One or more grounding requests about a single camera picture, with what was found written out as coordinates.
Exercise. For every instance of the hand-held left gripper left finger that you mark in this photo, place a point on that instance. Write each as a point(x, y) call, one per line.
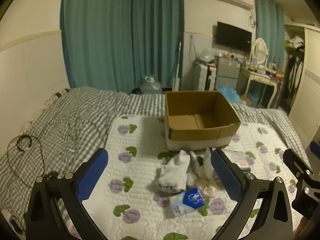
point(93, 173)

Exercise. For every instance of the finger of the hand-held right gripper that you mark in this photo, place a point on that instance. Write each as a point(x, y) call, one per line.
point(296, 163)
point(315, 150)

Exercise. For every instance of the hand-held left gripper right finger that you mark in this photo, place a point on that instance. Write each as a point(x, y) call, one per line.
point(226, 177)

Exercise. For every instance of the cream cloth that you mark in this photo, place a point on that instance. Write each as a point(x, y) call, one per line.
point(210, 187)

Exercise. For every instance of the white packet with red strip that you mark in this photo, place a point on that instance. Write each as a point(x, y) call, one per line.
point(237, 158)

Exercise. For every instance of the blue tissue packet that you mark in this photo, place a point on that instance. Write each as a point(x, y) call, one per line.
point(188, 201)

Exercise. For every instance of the plain white sock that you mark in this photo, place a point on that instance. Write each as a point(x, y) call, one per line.
point(175, 172)

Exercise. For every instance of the cardboard box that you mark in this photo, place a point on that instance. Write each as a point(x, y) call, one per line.
point(200, 132)

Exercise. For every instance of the floral quilted mat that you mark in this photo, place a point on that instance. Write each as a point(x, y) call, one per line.
point(140, 180)

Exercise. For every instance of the white louvred wardrobe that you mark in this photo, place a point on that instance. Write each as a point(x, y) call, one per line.
point(310, 85)

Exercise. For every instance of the hanging dark clothes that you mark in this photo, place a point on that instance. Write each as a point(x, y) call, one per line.
point(295, 80)

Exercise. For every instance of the pile of blue plastic bags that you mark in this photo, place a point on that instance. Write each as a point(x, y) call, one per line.
point(230, 95)

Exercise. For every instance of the white dressing table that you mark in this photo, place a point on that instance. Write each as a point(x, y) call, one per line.
point(262, 78)

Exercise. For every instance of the white washing machine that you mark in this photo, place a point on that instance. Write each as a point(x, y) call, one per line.
point(201, 78)

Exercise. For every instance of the clear water jug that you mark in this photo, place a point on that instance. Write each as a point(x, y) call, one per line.
point(150, 86)

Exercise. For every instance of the grey mini fridge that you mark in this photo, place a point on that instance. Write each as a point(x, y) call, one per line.
point(227, 72)

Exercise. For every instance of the oval vanity mirror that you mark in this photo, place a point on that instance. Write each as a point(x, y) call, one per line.
point(259, 51)

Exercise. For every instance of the clear plastic bag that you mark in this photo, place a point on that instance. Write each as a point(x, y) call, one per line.
point(208, 54)

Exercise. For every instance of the narrow teal curtain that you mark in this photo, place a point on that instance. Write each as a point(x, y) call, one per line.
point(268, 30)

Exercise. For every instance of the wide teal curtain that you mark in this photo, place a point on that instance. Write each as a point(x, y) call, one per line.
point(112, 37)

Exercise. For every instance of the black wall television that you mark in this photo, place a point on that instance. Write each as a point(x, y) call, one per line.
point(233, 37)

